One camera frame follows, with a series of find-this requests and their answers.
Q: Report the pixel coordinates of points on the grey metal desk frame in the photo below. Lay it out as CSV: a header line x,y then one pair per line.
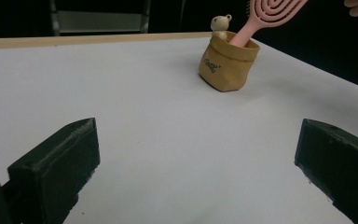
x,y
99,20

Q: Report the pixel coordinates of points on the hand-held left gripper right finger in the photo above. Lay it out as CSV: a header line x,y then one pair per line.
x,y
341,165

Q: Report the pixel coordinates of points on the tan pouch with bear charm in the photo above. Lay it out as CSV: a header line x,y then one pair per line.
x,y
227,67

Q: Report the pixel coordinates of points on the pink hairbrush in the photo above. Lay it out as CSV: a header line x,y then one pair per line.
x,y
270,12

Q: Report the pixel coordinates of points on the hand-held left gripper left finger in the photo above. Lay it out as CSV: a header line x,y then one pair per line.
x,y
59,168

